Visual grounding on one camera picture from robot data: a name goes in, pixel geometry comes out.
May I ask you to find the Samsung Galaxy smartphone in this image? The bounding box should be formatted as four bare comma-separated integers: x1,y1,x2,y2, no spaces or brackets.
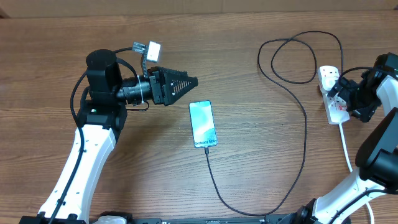
188,100,218,148

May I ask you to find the black charger cable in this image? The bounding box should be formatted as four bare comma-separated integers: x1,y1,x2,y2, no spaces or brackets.
203,30,345,217

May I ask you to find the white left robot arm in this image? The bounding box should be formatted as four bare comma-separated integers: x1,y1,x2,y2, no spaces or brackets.
20,49,198,223

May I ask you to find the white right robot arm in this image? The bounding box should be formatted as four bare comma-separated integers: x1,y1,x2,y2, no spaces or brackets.
280,53,397,223

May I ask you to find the white charger adapter plug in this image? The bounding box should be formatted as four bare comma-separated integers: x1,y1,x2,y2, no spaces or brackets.
319,73,339,94

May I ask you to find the white power strip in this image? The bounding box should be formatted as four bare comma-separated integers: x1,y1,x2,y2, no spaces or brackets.
318,65,349,124

